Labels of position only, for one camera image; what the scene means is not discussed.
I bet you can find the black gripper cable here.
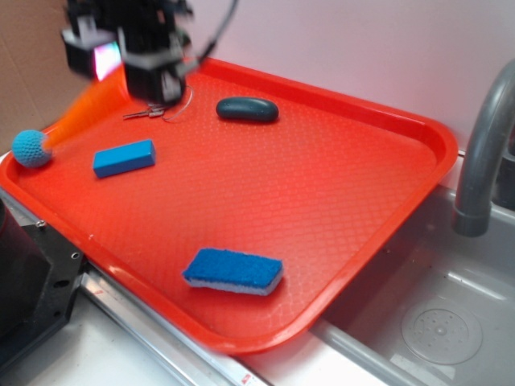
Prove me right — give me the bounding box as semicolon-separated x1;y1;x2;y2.
183;0;241;76

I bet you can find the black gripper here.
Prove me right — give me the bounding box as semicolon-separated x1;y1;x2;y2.
61;1;193;105

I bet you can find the dark green oval object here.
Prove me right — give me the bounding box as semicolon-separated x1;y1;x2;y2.
216;96;279;122

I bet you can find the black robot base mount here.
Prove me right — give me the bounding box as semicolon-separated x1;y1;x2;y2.
1;203;84;373

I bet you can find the orange toy carrot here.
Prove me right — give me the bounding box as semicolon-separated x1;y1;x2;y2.
43;65;130;151

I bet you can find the blue crocheted ball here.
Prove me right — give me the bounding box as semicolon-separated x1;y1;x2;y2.
11;129;52;168

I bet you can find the grey sink basin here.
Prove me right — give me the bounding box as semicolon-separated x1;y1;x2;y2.
312;187;514;385

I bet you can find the grey faucet spout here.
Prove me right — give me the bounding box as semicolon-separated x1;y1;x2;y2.
452;61;514;237

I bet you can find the blue scrub sponge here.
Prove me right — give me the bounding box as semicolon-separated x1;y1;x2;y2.
182;248;284;296

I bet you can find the red plastic tray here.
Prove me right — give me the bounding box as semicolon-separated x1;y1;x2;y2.
1;60;458;355

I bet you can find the brown cardboard panel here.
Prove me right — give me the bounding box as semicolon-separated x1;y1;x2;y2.
1;1;90;154

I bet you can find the metal key bunch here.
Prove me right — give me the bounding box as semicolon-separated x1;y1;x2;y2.
122;86;194;123

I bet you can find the blue rectangular block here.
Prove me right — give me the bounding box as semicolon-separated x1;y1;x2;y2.
93;139;156;178

